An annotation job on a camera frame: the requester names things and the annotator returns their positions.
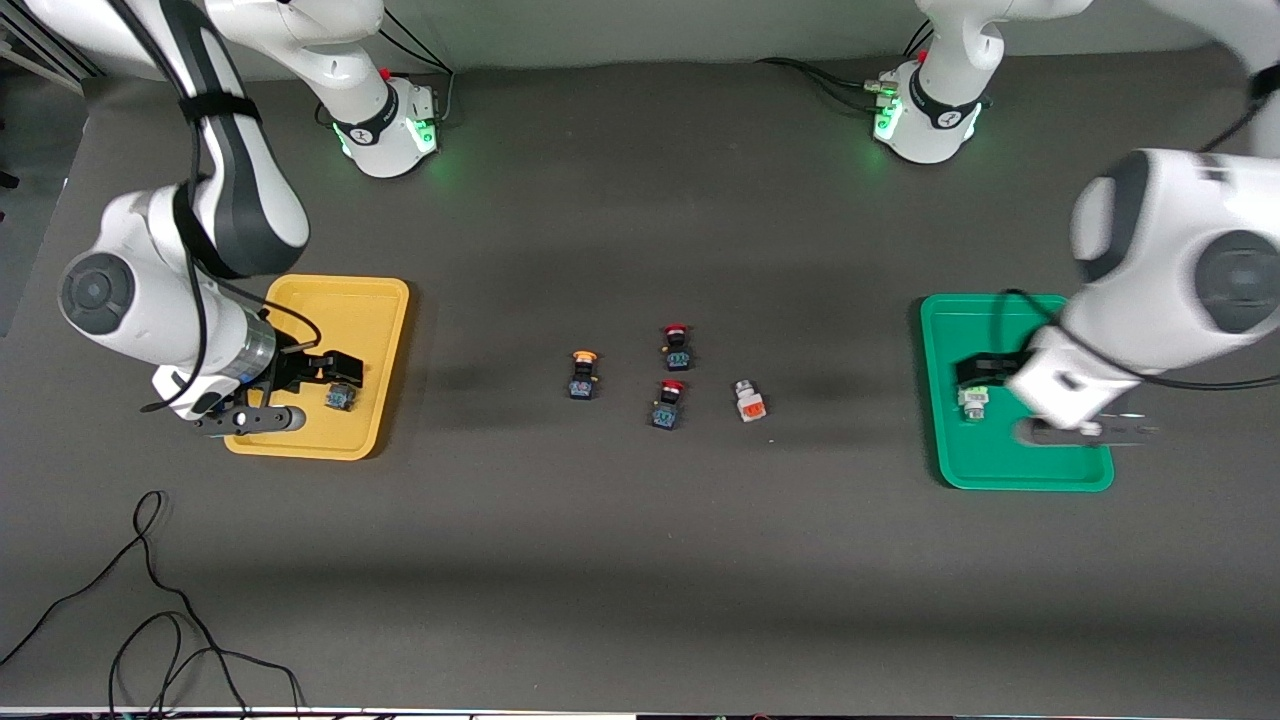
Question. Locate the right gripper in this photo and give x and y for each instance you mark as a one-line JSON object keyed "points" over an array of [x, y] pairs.
{"points": [[298, 369]]}

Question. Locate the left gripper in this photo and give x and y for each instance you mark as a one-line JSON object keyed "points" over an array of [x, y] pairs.
{"points": [[985, 369]]}

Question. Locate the yellow push button switch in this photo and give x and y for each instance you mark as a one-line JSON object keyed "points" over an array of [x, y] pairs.
{"points": [[583, 378], [342, 398]]}

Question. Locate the green block button switch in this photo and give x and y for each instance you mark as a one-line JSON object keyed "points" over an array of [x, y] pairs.
{"points": [[975, 403]]}

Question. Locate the orange block button switch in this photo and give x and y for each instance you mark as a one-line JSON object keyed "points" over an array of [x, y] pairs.
{"points": [[750, 403]]}

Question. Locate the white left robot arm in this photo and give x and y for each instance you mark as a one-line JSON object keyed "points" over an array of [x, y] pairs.
{"points": [[1180, 260]]}

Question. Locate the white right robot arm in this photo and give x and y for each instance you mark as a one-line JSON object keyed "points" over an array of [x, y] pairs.
{"points": [[245, 180]]}

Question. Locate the yellow plastic tray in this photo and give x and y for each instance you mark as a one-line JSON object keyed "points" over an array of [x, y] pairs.
{"points": [[370, 330]]}

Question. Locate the green plastic tray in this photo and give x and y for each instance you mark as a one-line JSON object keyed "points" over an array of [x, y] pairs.
{"points": [[1000, 450]]}

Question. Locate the red push button switch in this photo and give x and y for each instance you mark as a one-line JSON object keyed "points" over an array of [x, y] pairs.
{"points": [[677, 350], [668, 408]]}

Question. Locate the aluminium frame rail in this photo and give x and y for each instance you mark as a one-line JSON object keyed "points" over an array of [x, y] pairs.
{"points": [[50, 55]]}

